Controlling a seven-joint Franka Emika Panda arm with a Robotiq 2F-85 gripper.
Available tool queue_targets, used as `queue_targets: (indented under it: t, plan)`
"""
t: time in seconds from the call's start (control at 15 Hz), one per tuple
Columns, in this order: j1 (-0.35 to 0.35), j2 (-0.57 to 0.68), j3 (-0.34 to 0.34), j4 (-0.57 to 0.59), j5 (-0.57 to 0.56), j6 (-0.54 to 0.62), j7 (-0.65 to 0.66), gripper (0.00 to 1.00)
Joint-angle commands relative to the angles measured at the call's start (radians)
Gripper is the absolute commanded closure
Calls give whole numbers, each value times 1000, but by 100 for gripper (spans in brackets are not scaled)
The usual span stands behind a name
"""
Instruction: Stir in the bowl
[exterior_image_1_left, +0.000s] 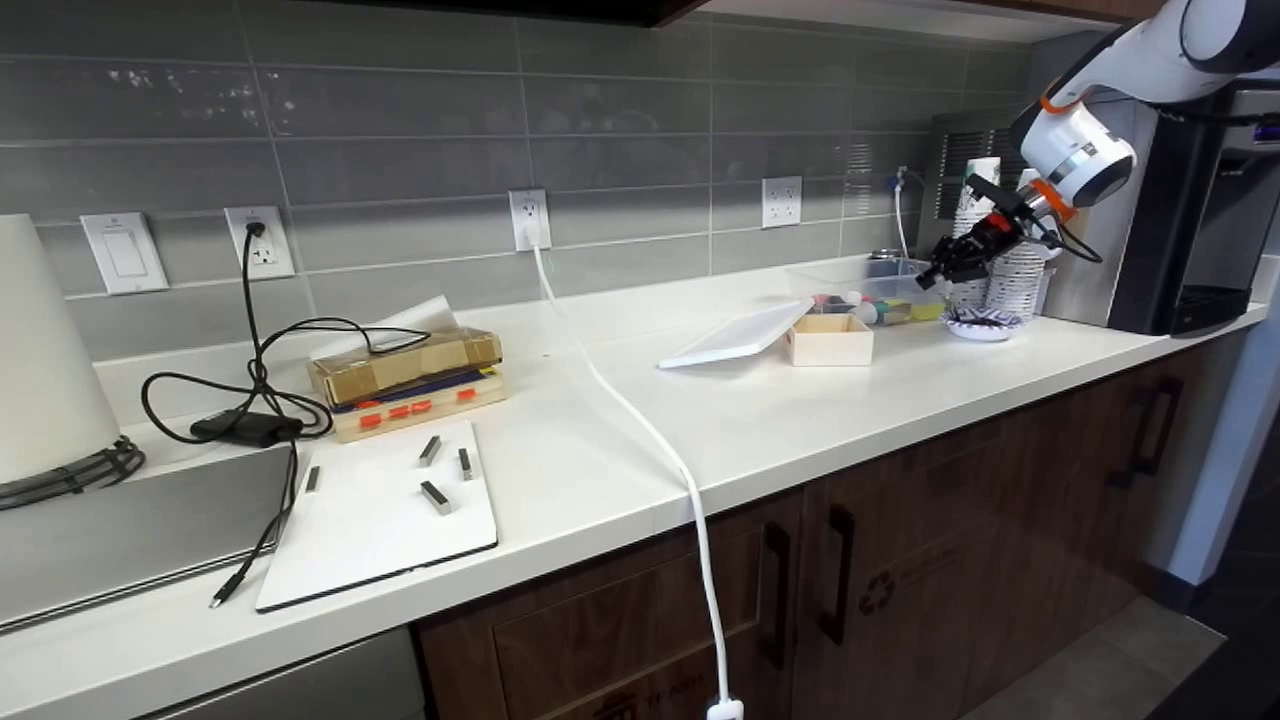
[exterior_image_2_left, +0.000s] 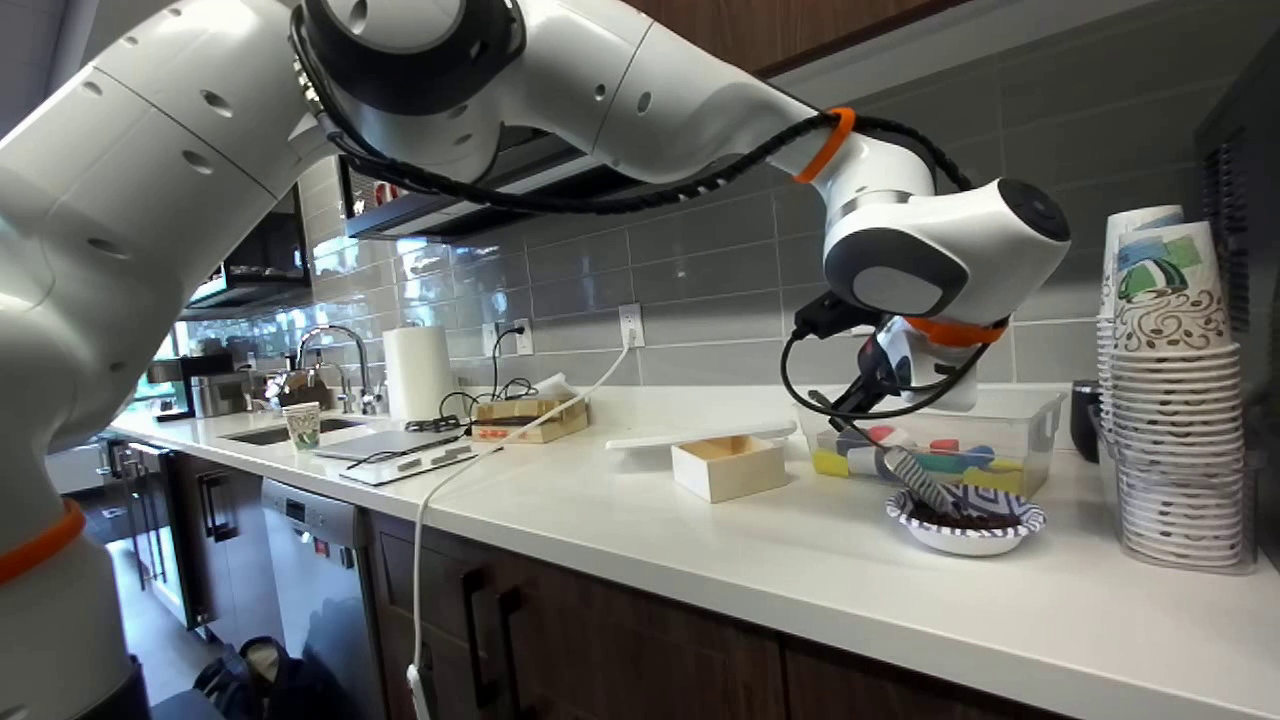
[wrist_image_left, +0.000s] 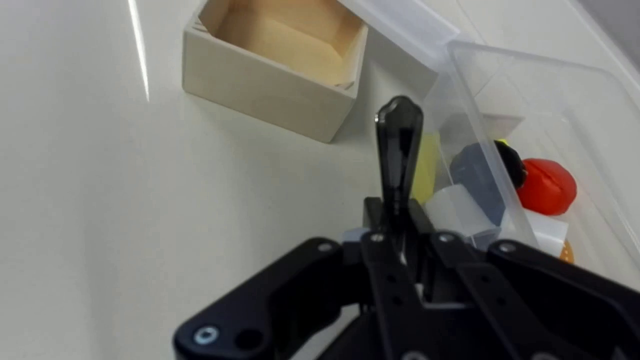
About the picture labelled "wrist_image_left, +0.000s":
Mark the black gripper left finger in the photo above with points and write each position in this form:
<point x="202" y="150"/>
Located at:
<point x="300" y="293"/>

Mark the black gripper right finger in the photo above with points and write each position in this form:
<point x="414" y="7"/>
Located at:
<point x="532" y="300"/>

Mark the red toy item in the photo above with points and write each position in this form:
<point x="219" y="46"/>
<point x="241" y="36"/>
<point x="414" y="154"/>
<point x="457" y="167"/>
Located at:
<point x="546" y="188"/>

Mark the white toy item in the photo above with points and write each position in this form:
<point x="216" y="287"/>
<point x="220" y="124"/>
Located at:
<point x="460" y="211"/>

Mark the blue grey toy item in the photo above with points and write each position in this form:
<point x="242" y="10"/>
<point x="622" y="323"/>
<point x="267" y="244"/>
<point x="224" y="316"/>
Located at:
<point x="476" y="182"/>

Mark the black toy item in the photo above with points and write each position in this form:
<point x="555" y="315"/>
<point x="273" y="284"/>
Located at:
<point x="512" y="162"/>

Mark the yellow toy item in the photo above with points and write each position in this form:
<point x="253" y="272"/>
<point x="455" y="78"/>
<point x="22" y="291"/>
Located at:
<point x="426" y="170"/>

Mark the clear plastic container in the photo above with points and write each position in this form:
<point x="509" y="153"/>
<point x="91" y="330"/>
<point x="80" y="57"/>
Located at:
<point x="552" y="112"/>

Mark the small wooden box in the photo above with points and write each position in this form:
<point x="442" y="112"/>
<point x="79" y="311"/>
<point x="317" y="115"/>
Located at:
<point x="267" y="81"/>

